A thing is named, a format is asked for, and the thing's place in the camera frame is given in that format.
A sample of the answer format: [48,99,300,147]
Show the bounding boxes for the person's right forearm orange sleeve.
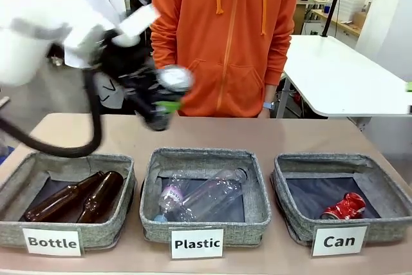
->
[150,28,182,70]

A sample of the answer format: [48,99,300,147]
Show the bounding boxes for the grey fabric can basket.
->
[272,153,412,246]

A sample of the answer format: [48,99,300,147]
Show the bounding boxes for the orange hoodie person torso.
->
[150,0,302,118]

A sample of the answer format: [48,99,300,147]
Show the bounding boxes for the person's left forearm orange sleeve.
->
[262,38,292,107]

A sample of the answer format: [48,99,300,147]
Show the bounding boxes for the large clear plastic bottle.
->
[164,167,250,221]

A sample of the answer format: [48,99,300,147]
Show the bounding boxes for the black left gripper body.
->
[91,29,153,119]

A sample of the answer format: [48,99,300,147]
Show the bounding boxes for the white storage boxes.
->
[339,0,366,15]

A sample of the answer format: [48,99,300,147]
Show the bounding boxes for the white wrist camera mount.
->
[112,3,162,47]

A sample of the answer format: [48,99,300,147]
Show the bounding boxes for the brown glass bottle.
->
[77,171,125,223]
[23,171,106,223]

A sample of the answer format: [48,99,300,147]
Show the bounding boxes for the grey fabric bottle basket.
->
[0,151,136,250]

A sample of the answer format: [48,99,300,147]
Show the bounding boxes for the white Plastic label sign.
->
[169,228,225,260]

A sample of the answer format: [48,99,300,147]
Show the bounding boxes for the white Bottle label sign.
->
[21,227,83,256]

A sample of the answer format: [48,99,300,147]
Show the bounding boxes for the wooden workbench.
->
[301,0,361,43]

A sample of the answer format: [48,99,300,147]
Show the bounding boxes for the white side table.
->
[276,34,412,119]

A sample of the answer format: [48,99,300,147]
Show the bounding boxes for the crushed red can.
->
[320,192,367,220]

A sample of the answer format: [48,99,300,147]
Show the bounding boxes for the grey fabric plastic basket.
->
[139,147,272,249]

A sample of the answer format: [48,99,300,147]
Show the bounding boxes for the white Can label sign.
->
[310,223,370,258]

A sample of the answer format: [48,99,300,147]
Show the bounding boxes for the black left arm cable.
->
[0,71,104,159]

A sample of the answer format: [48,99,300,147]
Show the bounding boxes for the crushed plastic bottle pink label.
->
[154,173,191,223]

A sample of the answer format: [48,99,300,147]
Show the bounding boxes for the crushed silver can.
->
[158,64,196,95]

